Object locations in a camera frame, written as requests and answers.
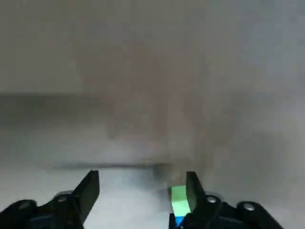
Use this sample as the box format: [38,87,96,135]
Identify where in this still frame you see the small green magnetic cube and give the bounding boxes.
[170,185,192,217]

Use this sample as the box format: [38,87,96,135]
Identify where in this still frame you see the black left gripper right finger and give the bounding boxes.
[180,171,285,229]

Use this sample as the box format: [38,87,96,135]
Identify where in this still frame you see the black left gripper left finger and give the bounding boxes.
[0,170,100,229]

